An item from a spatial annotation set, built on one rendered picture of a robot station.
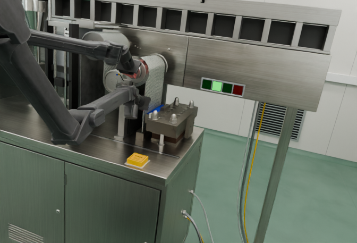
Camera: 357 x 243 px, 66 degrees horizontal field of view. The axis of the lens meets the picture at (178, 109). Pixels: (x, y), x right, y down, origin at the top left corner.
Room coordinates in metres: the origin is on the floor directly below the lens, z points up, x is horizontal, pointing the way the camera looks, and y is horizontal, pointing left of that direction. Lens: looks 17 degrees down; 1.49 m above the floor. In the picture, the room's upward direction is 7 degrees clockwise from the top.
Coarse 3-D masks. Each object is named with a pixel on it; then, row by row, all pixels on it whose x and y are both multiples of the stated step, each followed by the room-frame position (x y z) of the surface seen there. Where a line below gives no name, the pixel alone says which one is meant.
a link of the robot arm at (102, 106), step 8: (120, 88) 1.09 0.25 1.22; (128, 88) 1.09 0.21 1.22; (104, 96) 0.95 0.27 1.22; (112, 96) 0.95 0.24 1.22; (120, 96) 1.01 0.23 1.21; (128, 96) 1.07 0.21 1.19; (88, 104) 0.83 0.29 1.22; (96, 104) 0.84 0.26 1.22; (104, 104) 0.88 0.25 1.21; (112, 104) 0.93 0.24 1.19; (120, 104) 1.00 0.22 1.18; (96, 112) 0.77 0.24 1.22; (104, 112) 0.80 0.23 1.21; (96, 120) 0.75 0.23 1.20; (104, 120) 0.80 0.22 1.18
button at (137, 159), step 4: (132, 156) 1.08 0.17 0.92; (136, 156) 1.08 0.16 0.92; (140, 156) 1.08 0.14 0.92; (144, 156) 1.09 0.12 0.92; (128, 160) 1.05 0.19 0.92; (132, 160) 1.04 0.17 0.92; (136, 160) 1.05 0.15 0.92; (140, 160) 1.05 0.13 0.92; (144, 160) 1.06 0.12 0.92; (132, 164) 1.04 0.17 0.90; (136, 164) 1.04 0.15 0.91; (140, 164) 1.03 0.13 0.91
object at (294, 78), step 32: (128, 32) 1.72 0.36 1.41; (160, 32) 1.66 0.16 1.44; (192, 64) 1.60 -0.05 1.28; (224, 64) 1.55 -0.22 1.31; (256, 64) 1.50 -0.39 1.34; (288, 64) 1.45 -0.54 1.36; (320, 64) 1.41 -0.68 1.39; (256, 96) 1.49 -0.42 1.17; (288, 96) 1.44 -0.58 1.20; (320, 96) 1.40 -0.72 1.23
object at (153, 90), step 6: (162, 78) 1.53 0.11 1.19; (150, 84) 1.38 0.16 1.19; (156, 84) 1.46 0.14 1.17; (162, 84) 1.54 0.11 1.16; (150, 90) 1.39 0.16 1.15; (156, 90) 1.46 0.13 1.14; (162, 90) 1.55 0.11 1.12; (150, 96) 1.39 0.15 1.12; (156, 96) 1.47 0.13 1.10; (150, 102) 1.40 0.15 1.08; (156, 102) 1.48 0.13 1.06; (150, 108) 1.41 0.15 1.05; (144, 114) 1.34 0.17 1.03
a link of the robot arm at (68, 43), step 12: (36, 36) 0.92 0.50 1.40; (48, 36) 0.94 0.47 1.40; (60, 36) 0.98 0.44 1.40; (60, 48) 0.97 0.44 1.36; (72, 48) 0.99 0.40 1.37; (84, 48) 1.01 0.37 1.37; (96, 48) 1.04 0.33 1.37; (108, 48) 1.07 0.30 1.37; (120, 48) 1.10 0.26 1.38; (108, 60) 1.07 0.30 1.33
